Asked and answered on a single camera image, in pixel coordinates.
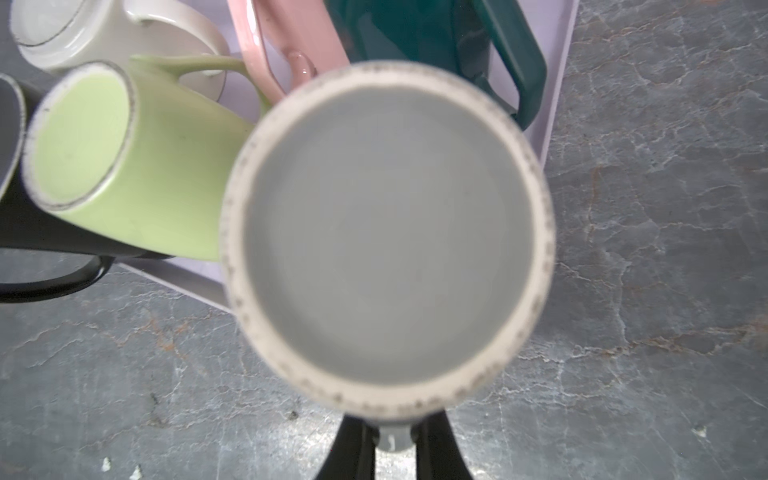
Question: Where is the pink ceramic mug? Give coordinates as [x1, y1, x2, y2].
[228, 0, 350, 104]

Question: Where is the white ceramic mug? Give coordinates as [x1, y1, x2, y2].
[9, 0, 230, 75]

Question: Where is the lavender plastic tray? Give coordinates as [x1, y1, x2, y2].
[119, 0, 582, 313]

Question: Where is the light green ceramic mug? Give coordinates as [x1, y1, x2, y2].
[21, 55, 254, 261]

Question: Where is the black ceramic mug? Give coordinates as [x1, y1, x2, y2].
[1, 74, 167, 304]

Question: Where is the dark green ceramic mug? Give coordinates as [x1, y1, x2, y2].
[325, 0, 547, 130]

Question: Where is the grey ceramic mug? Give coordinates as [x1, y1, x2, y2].
[220, 61, 556, 427]

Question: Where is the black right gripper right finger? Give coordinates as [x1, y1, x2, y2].
[413, 410, 473, 480]

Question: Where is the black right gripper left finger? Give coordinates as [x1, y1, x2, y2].
[315, 415, 377, 480]

